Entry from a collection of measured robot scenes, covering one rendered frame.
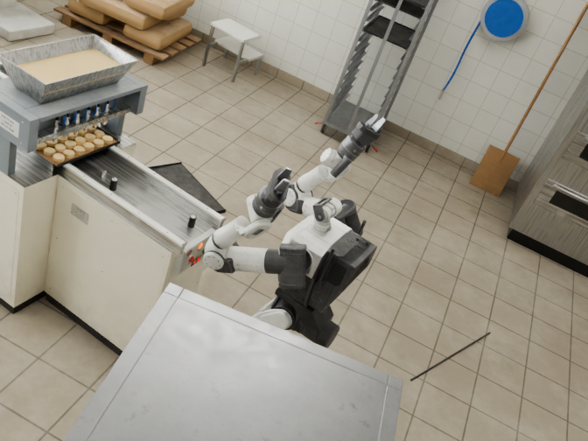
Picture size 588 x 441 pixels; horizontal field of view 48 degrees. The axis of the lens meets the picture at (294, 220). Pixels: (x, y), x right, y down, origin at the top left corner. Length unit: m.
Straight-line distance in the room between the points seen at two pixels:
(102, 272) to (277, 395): 2.20
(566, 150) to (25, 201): 3.94
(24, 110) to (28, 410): 1.34
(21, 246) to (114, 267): 0.45
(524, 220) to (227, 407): 4.82
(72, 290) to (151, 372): 2.41
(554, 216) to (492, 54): 1.61
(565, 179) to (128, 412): 4.83
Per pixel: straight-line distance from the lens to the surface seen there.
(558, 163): 5.54
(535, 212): 5.71
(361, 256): 2.42
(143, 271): 3.06
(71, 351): 3.54
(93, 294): 3.39
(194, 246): 2.95
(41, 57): 3.23
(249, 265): 2.32
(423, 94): 6.54
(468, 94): 6.47
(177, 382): 1.12
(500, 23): 6.14
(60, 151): 3.25
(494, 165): 6.38
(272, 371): 1.18
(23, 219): 3.22
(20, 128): 2.98
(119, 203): 3.00
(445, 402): 4.06
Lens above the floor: 2.68
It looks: 34 degrees down
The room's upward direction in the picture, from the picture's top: 21 degrees clockwise
